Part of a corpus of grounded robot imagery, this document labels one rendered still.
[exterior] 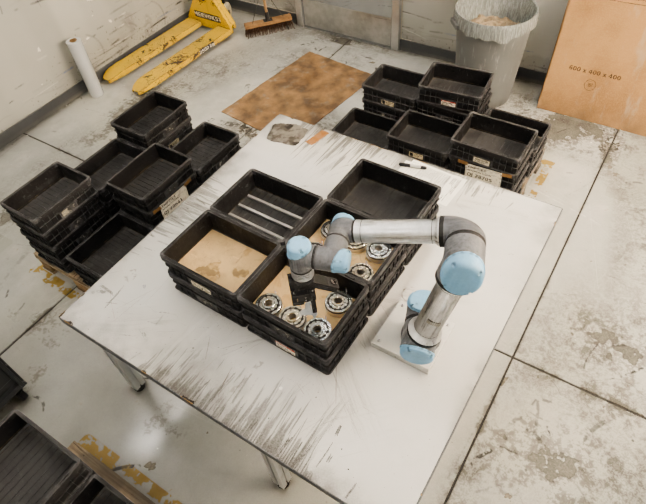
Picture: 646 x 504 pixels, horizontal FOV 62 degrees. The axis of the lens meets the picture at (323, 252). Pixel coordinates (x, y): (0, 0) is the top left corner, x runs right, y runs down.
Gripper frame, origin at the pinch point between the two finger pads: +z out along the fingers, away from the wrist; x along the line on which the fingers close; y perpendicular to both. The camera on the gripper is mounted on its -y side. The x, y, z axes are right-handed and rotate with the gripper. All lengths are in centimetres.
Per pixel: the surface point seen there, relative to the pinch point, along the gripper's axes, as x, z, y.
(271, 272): -25.7, 7.4, 13.3
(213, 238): -54, 12, 36
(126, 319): -30, 25, 76
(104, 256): -110, 68, 108
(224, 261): -40, 12, 32
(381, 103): -192, 57, -74
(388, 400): 27.7, 24.8, -19.8
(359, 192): -66, 12, -31
